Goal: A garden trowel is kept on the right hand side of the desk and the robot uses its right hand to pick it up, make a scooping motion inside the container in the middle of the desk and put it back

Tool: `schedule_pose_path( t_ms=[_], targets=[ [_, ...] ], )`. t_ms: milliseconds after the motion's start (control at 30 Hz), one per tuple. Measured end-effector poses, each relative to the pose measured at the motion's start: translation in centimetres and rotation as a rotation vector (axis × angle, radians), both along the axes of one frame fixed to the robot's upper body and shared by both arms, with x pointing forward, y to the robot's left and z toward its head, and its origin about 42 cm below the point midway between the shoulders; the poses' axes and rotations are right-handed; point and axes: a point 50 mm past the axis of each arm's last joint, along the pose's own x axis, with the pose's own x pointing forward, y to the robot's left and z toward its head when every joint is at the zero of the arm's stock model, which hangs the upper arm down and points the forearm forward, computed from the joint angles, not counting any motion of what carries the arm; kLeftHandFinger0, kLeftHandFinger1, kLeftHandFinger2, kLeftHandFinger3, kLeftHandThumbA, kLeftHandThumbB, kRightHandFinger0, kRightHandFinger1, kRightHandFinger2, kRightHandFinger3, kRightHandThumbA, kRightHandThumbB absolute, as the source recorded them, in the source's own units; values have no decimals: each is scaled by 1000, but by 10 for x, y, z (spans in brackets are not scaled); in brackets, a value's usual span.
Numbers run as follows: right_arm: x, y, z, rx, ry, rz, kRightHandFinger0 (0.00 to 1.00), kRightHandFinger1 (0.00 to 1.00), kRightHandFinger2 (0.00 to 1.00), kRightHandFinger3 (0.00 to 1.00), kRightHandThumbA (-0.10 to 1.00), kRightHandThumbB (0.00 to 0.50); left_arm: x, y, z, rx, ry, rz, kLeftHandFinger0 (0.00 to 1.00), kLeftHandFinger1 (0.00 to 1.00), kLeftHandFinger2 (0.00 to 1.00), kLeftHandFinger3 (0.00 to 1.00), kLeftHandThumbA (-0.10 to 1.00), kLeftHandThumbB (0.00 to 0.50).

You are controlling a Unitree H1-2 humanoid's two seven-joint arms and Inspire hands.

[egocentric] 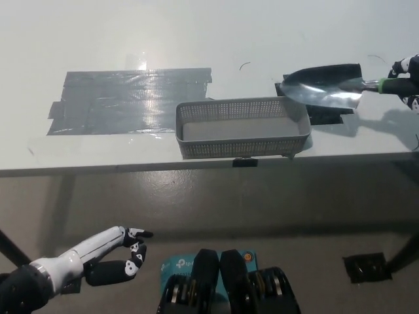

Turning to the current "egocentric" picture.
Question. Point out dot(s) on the teal tp-link box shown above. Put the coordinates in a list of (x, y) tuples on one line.
[(178, 265)]

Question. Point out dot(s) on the grey perforated plastic basket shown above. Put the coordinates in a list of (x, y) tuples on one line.
[(242, 131)]

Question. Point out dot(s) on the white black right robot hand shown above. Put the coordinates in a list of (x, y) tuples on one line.
[(410, 65)]

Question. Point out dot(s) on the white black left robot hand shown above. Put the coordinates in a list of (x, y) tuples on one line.
[(70, 261)]

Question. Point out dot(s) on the black table leg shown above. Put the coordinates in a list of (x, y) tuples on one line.
[(13, 248), (404, 250)]

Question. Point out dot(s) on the small black tape strip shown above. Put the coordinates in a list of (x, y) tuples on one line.
[(245, 162)]

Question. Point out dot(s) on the grey duct tape patch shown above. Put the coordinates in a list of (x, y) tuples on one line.
[(114, 101)]

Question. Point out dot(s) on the black tape patch on desk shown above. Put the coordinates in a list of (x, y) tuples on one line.
[(324, 116)]

